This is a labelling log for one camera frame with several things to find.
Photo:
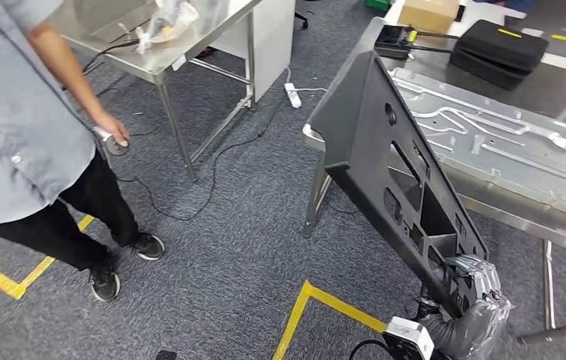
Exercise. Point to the person's hand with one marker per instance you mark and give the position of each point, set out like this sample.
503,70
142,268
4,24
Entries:
109,124

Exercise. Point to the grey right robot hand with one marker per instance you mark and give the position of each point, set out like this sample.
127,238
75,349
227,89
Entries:
486,323

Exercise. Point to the handheld remote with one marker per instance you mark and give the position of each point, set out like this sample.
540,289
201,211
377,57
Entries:
114,150

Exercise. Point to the black plastic panel part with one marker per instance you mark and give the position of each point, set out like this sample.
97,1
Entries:
362,124

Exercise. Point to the person's forearm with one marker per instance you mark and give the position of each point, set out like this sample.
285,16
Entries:
64,74

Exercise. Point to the steel workbench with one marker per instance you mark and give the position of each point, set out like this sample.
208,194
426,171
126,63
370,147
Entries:
560,109

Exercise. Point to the person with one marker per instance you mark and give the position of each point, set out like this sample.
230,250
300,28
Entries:
14,124

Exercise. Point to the steel side table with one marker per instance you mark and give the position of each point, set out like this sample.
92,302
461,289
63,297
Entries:
188,39

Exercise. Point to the clear plastic bag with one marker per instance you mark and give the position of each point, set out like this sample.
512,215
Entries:
168,22

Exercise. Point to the stamped metal plate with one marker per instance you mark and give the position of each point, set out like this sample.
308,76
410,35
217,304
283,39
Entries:
511,164

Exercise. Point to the white desk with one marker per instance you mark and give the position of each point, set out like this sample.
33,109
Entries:
272,44

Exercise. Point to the white power strip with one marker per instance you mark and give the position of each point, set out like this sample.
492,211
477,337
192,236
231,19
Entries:
292,97

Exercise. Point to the black office chair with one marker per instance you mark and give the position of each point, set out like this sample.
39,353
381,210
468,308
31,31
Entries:
302,20

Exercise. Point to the black zip case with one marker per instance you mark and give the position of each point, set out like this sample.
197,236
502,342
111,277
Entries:
501,44

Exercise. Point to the green crate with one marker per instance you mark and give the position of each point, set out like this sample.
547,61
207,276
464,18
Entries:
377,4

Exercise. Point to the black box with antenna rods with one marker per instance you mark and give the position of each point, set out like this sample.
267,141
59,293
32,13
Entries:
392,42

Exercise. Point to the black phone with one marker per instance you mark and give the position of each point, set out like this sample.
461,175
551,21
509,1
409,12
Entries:
460,13

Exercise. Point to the grey laptop box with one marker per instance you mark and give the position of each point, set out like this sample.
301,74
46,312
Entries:
560,20

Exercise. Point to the cardboard box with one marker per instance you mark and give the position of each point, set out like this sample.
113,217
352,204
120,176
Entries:
426,15

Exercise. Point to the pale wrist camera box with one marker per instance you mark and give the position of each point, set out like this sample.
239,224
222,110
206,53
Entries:
409,333

